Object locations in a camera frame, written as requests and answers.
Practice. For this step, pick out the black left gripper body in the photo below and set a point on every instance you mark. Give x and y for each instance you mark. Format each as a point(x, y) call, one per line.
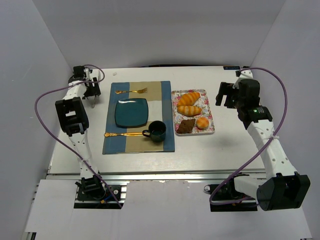
point(92, 89)

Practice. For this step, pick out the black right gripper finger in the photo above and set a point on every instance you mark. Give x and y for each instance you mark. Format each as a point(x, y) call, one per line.
point(230, 93)
point(219, 98)

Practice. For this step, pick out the teal square plate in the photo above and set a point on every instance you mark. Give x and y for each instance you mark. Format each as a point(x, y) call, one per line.
point(131, 112)

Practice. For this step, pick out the dark teal mug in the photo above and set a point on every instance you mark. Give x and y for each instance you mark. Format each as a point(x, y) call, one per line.
point(156, 131)

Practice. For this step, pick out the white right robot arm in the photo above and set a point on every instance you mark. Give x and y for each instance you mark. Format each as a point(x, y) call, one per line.
point(284, 188)

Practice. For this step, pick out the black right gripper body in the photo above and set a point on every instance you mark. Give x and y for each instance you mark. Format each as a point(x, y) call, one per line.
point(225, 94)

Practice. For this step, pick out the brown chocolate pastry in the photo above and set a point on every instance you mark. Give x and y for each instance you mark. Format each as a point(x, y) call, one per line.
point(186, 126)

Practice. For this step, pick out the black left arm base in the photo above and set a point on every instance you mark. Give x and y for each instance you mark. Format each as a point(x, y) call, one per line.
point(93, 191)

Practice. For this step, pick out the blue beige placemat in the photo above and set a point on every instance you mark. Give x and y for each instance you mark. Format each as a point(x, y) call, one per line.
point(159, 101)

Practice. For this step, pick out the gold fork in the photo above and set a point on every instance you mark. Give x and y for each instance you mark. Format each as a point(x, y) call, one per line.
point(140, 91)

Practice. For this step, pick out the aluminium front rail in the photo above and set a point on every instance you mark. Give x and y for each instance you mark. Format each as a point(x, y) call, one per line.
point(190, 176)

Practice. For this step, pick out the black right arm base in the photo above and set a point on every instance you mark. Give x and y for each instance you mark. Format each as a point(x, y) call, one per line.
point(228, 192)

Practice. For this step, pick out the floral rectangular tray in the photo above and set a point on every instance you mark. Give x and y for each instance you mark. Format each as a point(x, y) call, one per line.
point(202, 102)

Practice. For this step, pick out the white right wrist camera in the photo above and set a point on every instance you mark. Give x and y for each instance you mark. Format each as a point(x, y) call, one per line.
point(244, 74)

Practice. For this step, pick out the round orange bun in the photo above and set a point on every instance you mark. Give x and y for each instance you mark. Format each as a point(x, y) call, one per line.
point(202, 123)

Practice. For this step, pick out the striped orange croissant lower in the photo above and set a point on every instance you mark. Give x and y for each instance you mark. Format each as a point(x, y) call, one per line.
point(189, 111)

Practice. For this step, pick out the gold spoon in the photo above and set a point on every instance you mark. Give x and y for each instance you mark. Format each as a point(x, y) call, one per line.
point(127, 134)

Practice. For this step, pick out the blue table label right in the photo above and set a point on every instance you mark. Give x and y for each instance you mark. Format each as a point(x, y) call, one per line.
point(231, 68)

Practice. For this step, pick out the striped orange croissant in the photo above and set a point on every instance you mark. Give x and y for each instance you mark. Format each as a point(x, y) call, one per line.
point(189, 111)
point(188, 99)

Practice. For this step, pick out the striped orange croissant upper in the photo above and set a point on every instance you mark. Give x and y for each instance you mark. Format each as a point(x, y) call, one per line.
point(188, 99)

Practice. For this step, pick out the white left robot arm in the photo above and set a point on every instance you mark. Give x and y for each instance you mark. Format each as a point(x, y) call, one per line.
point(73, 118)

